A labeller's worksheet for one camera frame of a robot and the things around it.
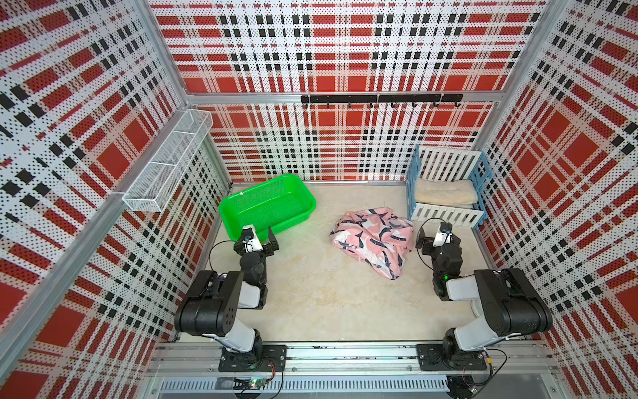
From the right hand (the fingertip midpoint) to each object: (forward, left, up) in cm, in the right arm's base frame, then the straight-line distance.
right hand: (437, 228), depth 91 cm
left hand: (-1, +65, +3) cm, 65 cm away
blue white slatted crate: (+35, -13, +1) cm, 37 cm away
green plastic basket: (+21, +63, -9) cm, 67 cm away
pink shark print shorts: (-3, +23, -1) cm, 23 cm away
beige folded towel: (+22, -16, -4) cm, 27 cm away
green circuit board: (-47, +63, -9) cm, 79 cm away
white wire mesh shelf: (+11, +107, +11) cm, 108 cm away
